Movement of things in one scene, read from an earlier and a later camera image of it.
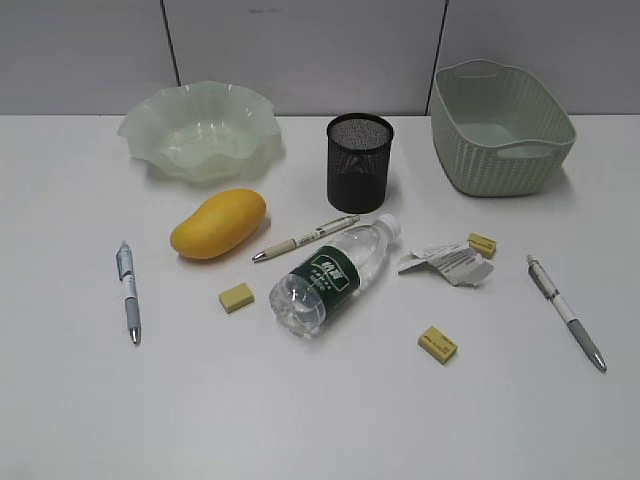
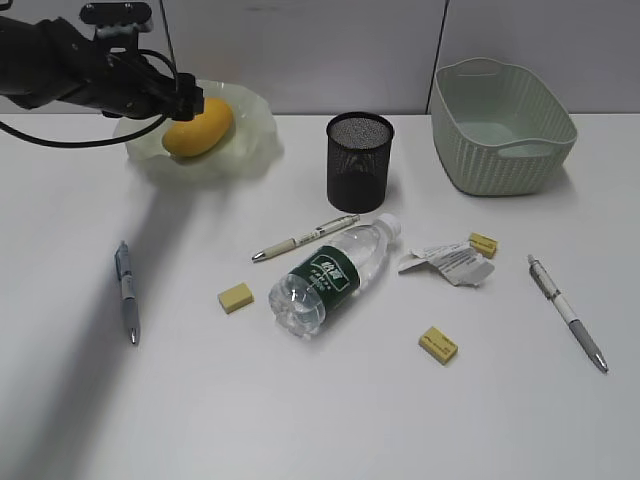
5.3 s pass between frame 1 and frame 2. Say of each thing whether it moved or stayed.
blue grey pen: stayed
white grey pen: stayed
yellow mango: moved
